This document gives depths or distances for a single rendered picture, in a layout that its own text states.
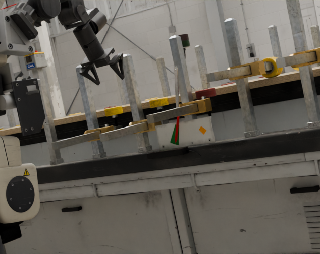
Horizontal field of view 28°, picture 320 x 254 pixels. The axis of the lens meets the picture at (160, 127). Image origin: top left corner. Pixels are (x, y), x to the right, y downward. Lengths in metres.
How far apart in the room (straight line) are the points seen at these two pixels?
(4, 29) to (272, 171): 1.16
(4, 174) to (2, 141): 0.09
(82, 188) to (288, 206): 0.93
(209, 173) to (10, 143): 0.95
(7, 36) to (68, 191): 1.38
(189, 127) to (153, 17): 8.69
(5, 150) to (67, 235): 1.59
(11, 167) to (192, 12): 9.03
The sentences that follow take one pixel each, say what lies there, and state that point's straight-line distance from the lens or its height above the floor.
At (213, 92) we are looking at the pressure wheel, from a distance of 2.53.
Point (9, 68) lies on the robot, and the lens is 1.89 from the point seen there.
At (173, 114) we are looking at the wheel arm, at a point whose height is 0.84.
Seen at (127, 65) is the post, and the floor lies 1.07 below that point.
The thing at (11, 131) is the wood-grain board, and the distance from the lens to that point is 3.38.
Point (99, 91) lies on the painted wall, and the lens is 11.95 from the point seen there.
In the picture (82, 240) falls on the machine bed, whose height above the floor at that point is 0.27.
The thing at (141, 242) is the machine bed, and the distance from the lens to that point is 3.09.
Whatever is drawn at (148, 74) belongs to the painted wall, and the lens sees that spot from 11.25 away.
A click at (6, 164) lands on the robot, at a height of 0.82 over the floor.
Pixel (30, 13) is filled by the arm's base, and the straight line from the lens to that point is 1.80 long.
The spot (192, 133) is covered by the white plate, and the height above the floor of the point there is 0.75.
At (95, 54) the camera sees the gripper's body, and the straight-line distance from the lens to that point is 1.98.
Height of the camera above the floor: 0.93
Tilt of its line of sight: 3 degrees down
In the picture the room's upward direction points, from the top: 12 degrees counter-clockwise
